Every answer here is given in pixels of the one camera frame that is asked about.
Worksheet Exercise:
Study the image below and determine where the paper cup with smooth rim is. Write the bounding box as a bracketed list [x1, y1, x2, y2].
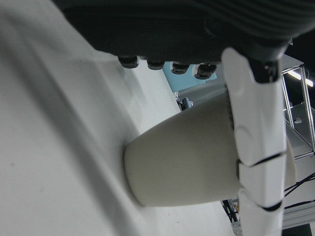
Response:
[122, 85, 298, 207]

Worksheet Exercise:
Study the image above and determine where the aluminium frame shelf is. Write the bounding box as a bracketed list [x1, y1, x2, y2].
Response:
[280, 55, 315, 158]

